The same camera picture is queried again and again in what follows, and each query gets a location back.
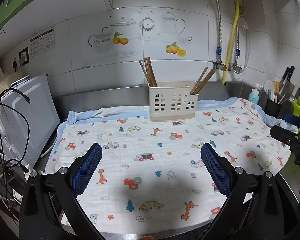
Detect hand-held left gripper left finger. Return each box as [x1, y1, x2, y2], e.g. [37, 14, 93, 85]
[19, 142, 103, 240]

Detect beige plastic chopstick holder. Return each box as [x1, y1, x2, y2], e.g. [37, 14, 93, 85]
[148, 81, 198, 122]

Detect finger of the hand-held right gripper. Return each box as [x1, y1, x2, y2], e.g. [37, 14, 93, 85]
[284, 114, 300, 133]
[270, 125, 299, 150]

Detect teaware and fruit wall decal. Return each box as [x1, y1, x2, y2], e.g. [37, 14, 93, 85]
[88, 11, 193, 58]

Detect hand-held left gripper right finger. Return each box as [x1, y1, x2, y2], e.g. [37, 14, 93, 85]
[199, 142, 299, 240]

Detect braided steel hose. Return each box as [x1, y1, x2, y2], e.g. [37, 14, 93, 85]
[208, 0, 223, 65]
[234, 24, 240, 67]

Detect white spatula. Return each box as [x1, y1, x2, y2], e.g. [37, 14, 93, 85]
[264, 80, 274, 100]

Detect green wall cabinet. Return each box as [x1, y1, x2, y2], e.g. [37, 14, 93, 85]
[0, 0, 65, 40]

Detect white microwave oven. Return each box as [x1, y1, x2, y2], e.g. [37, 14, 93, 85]
[0, 74, 61, 163]

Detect wall notice sticker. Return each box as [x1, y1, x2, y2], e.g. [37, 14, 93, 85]
[29, 27, 55, 57]

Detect red handled valve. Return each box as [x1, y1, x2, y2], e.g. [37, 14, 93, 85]
[212, 60, 227, 72]

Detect teal bottle white cap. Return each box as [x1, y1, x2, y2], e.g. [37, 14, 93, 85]
[247, 84, 263, 104]

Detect yellow gas hose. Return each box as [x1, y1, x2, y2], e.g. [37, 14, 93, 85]
[222, 0, 241, 85]

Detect plastic bags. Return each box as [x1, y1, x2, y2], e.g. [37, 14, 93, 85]
[0, 61, 23, 98]

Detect black cable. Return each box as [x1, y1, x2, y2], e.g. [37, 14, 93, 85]
[0, 104, 30, 173]
[0, 88, 32, 113]

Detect black utensil cup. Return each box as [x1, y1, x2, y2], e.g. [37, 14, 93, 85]
[265, 96, 282, 118]

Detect steel cleaver black handle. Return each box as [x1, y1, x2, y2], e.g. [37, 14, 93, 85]
[279, 66, 295, 97]

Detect black wall socket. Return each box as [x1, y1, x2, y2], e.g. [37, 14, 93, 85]
[19, 47, 30, 65]

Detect brown wooden chopstick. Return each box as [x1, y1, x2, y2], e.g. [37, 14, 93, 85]
[192, 69, 214, 95]
[190, 67, 208, 95]
[143, 58, 155, 87]
[139, 60, 153, 87]
[194, 68, 216, 95]
[146, 57, 157, 87]
[148, 57, 158, 87]
[196, 69, 218, 95]

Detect cartoon printed blanket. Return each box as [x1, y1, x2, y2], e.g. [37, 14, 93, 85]
[44, 97, 293, 233]

